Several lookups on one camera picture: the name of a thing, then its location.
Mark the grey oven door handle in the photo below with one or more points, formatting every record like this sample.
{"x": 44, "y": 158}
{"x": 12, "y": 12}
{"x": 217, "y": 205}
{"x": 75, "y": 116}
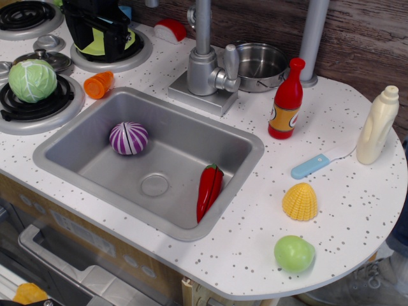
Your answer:
{"x": 60, "y": 259}

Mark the stove burner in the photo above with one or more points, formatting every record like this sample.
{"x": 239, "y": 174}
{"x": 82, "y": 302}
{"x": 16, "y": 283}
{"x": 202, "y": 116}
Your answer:
{"x": 25, "y": 20}
{"x": 123, "y": 65}
{"x": 23, "y": 118}

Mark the purple toy onion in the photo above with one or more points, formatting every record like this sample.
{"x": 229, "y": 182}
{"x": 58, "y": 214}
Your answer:
{"x": 128, "y": 138}

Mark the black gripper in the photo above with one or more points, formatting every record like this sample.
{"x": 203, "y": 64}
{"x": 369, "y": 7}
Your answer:
{"x": 106, "y": 16}

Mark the front left stove burner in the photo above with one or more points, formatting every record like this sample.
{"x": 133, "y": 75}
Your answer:
{"x": 23, "y": 118}

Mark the red white toy cheese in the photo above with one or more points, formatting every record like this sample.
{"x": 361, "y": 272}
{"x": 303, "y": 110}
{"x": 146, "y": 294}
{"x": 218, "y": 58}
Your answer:
{"x": 170, "y": 30}

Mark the silver toy sink basin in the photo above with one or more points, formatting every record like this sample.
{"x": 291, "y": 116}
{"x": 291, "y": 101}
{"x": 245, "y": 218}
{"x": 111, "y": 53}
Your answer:
{"x": 159, "y": 185}

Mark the back left stove burner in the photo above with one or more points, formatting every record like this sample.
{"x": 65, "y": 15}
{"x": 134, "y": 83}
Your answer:
{"x": 25, "y": 20}

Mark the small steel pot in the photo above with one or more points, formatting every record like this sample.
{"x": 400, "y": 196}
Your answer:
{"x": 262, "y": 67}

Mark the steel pot lid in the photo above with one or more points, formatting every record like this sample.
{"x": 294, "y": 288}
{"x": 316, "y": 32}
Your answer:
{"x": 58, "y": 61}

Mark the red toy ketchup bottle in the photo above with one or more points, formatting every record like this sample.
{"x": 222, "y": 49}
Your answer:
{"x": 287, "y": 102}

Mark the orange toy carrot piece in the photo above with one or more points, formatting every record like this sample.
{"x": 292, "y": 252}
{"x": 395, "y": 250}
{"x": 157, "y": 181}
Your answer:
{"x": 98, "y": 85}

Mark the grey sneaker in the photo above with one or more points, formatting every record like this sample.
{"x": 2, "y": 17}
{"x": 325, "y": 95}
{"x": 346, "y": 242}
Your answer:
{"x": 375, "y": 283}

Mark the yellow toy in oven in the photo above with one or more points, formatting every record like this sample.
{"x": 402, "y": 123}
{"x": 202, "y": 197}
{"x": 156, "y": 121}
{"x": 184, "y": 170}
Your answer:
{"x": 29, "y": 293}

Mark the grey support pole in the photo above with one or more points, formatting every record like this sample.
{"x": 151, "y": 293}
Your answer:
{"x": 312, "y": 34}

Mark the green toy cabbage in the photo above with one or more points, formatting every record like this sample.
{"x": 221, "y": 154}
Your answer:
{"x": 32, "y": 80}

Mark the back right stove burner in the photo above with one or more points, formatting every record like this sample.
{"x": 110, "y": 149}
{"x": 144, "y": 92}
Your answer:
{"x": 123, "y": 65}

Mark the blue handled toy knife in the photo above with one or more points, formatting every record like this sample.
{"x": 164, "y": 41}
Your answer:
{"x": 323, "y": 159}

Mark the cream plastic toy bottle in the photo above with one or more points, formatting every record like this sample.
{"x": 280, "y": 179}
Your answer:
{"x": 378, "y": 124}

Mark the blue toy bowl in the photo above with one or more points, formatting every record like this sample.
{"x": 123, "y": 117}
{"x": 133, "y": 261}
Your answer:
{"x": 127, "y": 10}

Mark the yellow toy corn piece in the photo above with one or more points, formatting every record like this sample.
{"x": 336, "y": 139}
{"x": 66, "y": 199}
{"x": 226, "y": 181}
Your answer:
{"x": 300, "y": 202}

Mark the silver toy faucet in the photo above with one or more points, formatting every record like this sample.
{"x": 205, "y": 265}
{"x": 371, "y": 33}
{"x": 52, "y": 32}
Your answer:
{"x": 206, "y": 85}

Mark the light green toy plate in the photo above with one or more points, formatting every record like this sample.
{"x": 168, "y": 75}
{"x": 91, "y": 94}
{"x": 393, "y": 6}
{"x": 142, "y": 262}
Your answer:
{"x": 96, "y": 46}

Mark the red toy chili pepper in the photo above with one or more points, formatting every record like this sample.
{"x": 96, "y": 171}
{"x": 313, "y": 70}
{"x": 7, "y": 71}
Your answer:
{"x": 209, "y": 189}

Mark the green toy apple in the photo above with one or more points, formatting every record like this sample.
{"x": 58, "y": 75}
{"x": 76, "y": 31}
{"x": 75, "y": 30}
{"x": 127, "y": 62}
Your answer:
{"x": 294, "y": 254}

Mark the grey stove knob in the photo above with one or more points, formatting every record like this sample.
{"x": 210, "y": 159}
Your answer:
{"x": 49, "y": 42}

